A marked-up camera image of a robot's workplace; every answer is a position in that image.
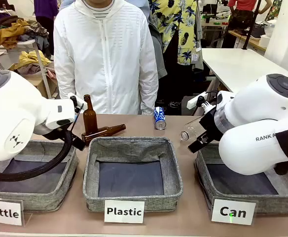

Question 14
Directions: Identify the white sign reading Can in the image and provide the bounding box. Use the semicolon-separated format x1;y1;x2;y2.
210;198;257;226

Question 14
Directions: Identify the white sign reading Bottle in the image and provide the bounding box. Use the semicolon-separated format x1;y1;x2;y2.
0;197;25;227

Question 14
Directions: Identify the grey fabric basket can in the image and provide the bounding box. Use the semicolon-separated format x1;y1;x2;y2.
194;145;288;215

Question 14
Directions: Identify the large clear plastic bottle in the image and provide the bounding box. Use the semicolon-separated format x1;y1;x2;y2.
180;117;207;143

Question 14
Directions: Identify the person's right forearm white sleeve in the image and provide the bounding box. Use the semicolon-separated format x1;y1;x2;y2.
56;74;77;100

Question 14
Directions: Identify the brown glass bottle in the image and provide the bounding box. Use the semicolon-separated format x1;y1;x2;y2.
83;94;98;136
81;124;127;146

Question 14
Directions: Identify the crumpled yellow cloth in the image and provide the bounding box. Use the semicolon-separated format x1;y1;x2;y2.
10;50;52;72

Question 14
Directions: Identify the grey fabric basket bottle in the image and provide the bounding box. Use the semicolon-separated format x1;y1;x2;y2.
0;139;79;212

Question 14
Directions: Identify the person in red top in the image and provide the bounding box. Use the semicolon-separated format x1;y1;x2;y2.
222;0;258;49

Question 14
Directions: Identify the white background table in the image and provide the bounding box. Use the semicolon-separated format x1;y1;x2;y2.
202;48;288;101

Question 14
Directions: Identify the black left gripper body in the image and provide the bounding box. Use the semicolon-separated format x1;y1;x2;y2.
34;124;74;143

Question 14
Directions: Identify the wooden box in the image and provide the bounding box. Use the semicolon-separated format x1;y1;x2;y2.
23;73;59;98

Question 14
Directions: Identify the black stand pole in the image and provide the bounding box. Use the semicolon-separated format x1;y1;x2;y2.
243;0;262;50

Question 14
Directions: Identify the blue drink can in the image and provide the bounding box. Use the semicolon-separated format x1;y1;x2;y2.
154;106;167;130

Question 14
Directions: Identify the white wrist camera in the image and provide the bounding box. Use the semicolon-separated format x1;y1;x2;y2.
186;91;216;115
68;92;86;107

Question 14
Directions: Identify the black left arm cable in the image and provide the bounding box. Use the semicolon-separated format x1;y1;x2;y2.
0;103;85;183

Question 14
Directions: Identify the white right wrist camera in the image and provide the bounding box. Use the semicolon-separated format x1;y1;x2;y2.
186;91;216;115

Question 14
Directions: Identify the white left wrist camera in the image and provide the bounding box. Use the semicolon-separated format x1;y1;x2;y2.
68;92;86;107

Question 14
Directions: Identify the person in purple top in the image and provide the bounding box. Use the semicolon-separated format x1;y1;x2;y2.
34;0;61;34

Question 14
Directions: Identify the white sign reading Plastic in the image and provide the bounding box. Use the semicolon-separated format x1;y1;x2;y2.
104;199;145;225

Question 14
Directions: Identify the grey fabric basket plastic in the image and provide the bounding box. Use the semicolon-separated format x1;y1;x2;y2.
82;137;183;213

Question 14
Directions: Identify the person's left forearm white sleeve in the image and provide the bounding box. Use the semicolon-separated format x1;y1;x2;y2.
139;81;159;116

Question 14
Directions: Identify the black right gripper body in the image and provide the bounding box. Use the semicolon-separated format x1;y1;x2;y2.
199;110;224;145

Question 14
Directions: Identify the grey hanging jacket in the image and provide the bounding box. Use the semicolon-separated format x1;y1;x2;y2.
148;22;168;79

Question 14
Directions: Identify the person in white hooded jacket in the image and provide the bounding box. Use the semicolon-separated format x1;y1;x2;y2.
53;0;159;116

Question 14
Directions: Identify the pile of mixed clothes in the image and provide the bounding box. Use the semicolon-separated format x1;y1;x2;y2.
0;9;50;50

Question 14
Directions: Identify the white paper roll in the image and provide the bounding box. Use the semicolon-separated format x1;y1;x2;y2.
260;34;273;48

